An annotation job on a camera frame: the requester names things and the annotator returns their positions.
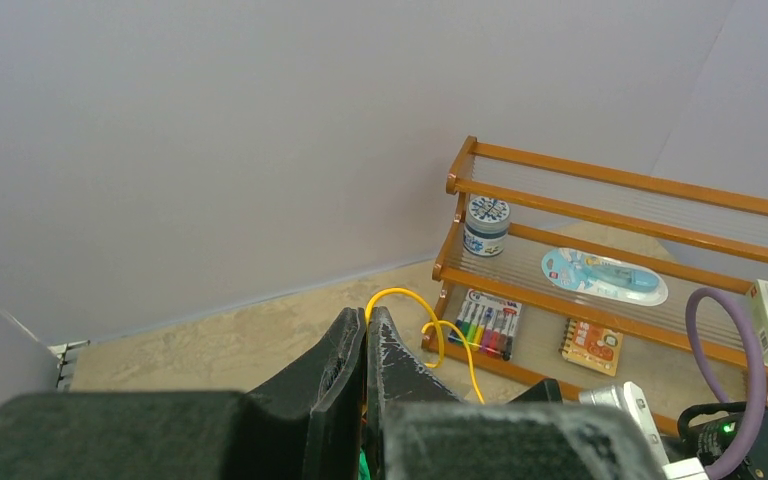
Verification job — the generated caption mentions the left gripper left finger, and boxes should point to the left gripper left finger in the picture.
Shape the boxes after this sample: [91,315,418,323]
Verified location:
[0,308,366,479]

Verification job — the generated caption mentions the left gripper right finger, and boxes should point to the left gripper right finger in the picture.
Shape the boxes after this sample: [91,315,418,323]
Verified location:
[365,307,665,479]

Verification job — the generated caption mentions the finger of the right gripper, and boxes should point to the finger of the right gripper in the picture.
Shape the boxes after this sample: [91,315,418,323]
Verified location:
[511,378,563,403]

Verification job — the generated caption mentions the yellow cable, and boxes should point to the yellow cable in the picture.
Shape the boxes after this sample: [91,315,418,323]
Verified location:
[364,286,488,407]

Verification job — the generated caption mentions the green plastic bin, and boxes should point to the green plastic bin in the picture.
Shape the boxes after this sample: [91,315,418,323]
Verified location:
[357,449,371,480]

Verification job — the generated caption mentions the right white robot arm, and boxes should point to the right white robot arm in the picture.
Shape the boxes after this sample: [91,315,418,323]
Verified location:
[578,382,768,479]

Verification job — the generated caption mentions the orange card pack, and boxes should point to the orange card pack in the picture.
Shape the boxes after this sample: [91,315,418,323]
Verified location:
[559,318,624,377]

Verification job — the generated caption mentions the coloured marker pack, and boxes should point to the coloured marker pack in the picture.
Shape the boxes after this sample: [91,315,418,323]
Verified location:
[454,289,524,361]

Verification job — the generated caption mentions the wooden tiered shelf rack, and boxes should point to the wooden tiered shelf rack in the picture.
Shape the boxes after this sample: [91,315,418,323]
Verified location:
[432,136,768,433]

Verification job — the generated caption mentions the blue packaged tool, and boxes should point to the blue packaged tool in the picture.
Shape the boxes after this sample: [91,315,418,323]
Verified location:
[540,248,669,307]

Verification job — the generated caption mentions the white blue round jar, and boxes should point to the white blue round jar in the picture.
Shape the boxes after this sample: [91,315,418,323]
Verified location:
[463,196,511,257]

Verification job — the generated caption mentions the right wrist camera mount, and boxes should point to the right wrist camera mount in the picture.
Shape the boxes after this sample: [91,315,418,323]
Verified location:
[578,381,709,480]

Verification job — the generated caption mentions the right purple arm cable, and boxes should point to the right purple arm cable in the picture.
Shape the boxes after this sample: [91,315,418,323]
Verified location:
[683,286,768,480]

